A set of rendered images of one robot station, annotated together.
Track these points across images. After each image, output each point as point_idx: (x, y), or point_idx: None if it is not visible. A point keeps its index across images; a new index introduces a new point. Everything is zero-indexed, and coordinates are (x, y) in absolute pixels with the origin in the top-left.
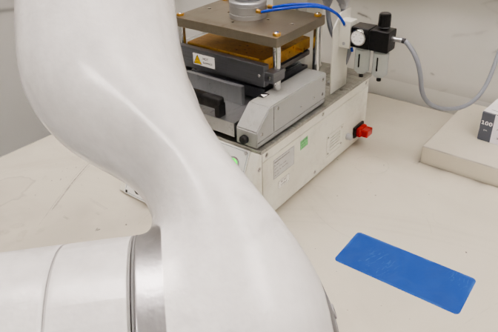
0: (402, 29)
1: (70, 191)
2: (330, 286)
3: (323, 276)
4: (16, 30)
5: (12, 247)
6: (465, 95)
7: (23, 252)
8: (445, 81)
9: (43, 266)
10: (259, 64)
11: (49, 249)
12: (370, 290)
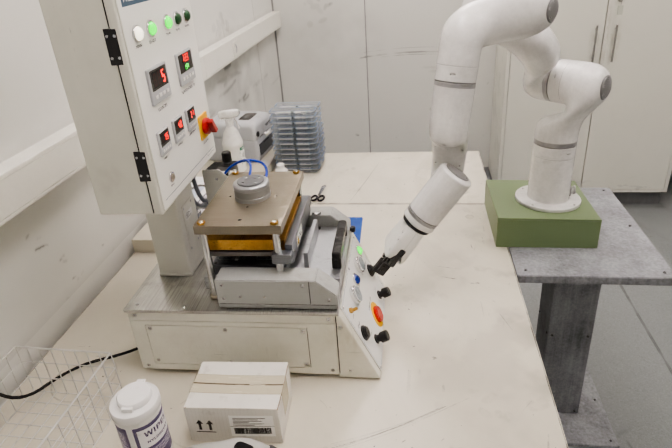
0: (72, 229)
1: (412, 415)
2: (379, 248)
3: (375, 252)
4: (558, 43)
5: (502, 392)
6: (123, 239)
7: (573, 65)
8: (111, 241)
9: (572, 61)
10: (306, 197)
11: (569, 64)
12: (370, 238)
